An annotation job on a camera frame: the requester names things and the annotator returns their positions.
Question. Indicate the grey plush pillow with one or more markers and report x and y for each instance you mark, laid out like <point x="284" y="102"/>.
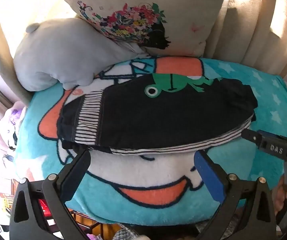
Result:
<point x="56" y="55"/>

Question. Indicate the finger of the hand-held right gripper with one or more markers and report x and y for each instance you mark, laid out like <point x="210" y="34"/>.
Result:
<point x="271" y="147"/>

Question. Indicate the floral print cushion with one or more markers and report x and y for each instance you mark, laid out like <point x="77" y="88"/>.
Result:
<point x="138" y="15"/>

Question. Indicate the purple and white cloth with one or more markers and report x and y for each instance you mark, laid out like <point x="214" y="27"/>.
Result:
<point x="11" y="122"/>

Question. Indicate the beige sofa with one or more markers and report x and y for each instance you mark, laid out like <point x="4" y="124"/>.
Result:
<point x="248" y="22"/>

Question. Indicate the red printed box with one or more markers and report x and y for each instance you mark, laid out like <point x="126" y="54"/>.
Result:
<point x="7" y="203"/>

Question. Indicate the turquoise printed fleece blanket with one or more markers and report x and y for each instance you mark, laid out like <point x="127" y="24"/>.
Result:
<point x="143" y="180"/>

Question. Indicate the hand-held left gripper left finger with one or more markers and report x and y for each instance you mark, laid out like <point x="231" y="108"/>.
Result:
<point x="75" y="170"/>

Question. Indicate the dark wooden furniture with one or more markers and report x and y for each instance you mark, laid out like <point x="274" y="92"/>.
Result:
<point x="93" y="223"/>

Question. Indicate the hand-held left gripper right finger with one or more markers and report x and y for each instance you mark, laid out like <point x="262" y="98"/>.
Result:
<point x="208" y="173"/>

